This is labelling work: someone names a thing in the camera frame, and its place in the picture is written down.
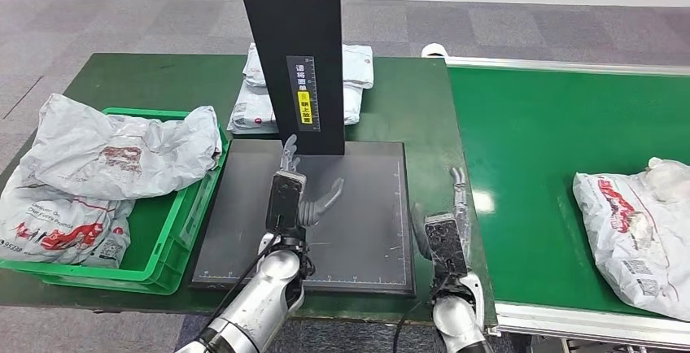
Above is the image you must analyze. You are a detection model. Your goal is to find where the aluminium conveyor frame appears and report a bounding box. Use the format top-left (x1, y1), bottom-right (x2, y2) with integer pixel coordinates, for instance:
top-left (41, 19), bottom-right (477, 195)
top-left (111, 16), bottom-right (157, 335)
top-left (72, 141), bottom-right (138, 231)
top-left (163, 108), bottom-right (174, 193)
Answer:
top-left (443, 56), bottom-right (690, 353)

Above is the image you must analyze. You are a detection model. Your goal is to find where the white parcel bright red print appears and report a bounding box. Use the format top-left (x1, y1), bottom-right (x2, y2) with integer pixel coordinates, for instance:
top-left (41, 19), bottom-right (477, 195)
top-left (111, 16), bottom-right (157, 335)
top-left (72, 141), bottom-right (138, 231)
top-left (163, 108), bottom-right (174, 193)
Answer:
top-left (0, 169), bottom-right (136, 270)

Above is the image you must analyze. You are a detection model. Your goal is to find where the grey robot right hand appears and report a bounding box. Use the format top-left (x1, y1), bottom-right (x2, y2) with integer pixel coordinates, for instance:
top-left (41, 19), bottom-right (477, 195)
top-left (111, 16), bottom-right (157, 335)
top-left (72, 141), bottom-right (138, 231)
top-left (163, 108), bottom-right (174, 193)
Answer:
top-left (410, 167), bottom-right (474, 267)

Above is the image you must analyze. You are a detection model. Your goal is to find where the green conveyor belt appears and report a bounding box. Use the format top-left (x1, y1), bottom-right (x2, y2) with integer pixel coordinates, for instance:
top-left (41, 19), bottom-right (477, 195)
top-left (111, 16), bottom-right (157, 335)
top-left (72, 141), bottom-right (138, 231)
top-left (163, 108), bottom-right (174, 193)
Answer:
top-left (447, 66), bottom-right (690, 320)

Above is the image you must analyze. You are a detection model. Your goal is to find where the white parcel red lettering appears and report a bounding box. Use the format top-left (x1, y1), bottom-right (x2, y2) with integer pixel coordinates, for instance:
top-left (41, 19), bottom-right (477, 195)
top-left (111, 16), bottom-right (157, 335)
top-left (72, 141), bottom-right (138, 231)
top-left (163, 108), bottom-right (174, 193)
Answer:
top-left (572, 157), bottom-right (690, 322)

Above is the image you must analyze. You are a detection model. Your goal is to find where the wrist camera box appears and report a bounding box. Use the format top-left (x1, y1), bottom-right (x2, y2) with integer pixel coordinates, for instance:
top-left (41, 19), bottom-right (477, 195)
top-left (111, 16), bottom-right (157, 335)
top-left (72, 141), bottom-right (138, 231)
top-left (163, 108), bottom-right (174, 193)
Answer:
top-left (424, 213), bottom-right (469, 280)
top-left (265, 171), bottom-right (308, 232)

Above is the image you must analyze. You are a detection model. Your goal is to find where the parcel faded red print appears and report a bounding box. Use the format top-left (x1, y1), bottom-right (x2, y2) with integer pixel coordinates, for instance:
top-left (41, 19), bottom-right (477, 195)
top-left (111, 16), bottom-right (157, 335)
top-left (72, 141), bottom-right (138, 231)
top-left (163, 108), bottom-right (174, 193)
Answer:
top-left (19, 93), bottom-right (223, 202)

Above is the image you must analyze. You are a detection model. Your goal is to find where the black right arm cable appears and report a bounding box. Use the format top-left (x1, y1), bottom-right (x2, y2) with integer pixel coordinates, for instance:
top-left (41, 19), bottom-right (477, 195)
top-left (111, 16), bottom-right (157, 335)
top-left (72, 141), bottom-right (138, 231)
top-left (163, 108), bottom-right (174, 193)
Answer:
top-left (392, 279), bottom-right (448, 353)

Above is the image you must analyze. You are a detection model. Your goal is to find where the black scanner base plate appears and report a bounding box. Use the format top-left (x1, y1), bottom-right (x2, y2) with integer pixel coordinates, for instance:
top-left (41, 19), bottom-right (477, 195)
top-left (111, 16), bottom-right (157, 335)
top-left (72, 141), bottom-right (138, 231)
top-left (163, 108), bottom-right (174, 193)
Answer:
top-left (190, 140), bottom-right (417, 298)

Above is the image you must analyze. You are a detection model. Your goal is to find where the black scanner column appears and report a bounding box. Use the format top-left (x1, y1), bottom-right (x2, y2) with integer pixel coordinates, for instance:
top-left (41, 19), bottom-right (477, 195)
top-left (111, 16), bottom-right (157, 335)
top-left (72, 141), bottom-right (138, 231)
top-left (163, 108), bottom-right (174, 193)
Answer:
top-left (233, 0), bottom-right (346, 156)

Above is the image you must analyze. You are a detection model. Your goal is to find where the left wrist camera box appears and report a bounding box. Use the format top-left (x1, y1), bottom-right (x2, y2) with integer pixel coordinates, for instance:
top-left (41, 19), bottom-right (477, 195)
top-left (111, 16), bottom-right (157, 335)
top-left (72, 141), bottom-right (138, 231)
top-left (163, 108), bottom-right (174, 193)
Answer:
top-left (265, 171), bottom-right (308, 232)

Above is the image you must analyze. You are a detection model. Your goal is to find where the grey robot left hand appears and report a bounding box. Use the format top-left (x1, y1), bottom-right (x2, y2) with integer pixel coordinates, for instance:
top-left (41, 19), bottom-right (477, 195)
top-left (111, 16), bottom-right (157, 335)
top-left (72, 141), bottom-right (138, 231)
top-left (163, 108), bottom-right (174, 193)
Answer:
top-left (280, 134), bottom-right (345, 228)

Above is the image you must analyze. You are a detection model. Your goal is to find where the yellow and grey column label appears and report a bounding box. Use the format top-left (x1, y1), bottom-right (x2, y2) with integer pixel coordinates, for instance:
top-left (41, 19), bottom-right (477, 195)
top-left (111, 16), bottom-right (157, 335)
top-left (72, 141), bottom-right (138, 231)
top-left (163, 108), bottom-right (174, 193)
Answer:
top-left (286, 55), bottom-right (321, 133)

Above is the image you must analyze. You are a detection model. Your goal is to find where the green plastic crate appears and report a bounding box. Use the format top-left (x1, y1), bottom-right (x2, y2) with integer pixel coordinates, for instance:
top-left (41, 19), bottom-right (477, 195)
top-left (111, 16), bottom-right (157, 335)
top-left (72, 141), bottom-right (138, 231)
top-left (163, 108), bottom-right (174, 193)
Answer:
top-left (0, 107), bottom-right (232, 296)

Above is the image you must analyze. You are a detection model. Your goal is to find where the flat grey courier bag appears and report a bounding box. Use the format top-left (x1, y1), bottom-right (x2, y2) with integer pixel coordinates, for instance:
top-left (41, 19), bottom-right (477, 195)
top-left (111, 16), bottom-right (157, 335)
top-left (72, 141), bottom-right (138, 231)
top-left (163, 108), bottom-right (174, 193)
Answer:
top-left (226, 80), bottom-right (362, 136)
top-left (242, 43), bottom-right (374, 90)

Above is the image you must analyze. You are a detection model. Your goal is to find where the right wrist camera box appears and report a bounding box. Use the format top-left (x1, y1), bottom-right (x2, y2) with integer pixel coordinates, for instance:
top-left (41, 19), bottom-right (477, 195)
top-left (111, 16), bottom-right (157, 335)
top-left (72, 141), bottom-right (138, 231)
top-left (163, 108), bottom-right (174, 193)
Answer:
top-left (424, 213), bottom-right (469, 280)

